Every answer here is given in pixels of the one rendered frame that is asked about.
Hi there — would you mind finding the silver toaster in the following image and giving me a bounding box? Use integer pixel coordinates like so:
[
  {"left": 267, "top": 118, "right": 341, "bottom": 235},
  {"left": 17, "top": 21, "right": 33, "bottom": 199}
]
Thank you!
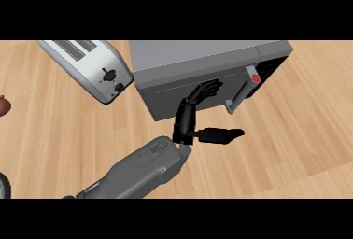
[{"left": 36, "top": 40, "right": 134, "bottom": 105}]

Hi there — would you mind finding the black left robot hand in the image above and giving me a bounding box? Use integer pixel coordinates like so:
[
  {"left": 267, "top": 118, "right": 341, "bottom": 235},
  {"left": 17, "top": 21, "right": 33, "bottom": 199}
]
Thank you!
[{"left": 171, "top": 78, "right": 246, "bottom": 146}]

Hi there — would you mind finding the brown round object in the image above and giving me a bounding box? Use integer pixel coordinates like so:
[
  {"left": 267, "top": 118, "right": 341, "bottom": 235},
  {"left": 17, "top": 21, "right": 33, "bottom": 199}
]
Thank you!
[{"left": 0, "top": 95, "right": 13, "bottom": 118}]

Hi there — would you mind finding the grey microwave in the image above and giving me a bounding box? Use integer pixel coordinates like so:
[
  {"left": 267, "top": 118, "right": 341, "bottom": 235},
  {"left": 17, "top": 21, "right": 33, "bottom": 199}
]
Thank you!
[{"left": 128, "top": 40, "right": 295, "bottom": 122}]

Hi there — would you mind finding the grey curved object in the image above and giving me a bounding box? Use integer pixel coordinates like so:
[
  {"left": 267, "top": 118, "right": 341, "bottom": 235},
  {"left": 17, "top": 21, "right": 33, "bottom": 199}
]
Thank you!
[{"left": 0, "top": 172, "right": 11, "bottom": 200}]

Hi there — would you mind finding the grey microwave door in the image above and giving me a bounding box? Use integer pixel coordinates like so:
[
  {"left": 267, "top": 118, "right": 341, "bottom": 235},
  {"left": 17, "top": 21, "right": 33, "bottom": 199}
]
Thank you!
[{"left": 132, "top": 63, "right": 261, "bottom": 122}]

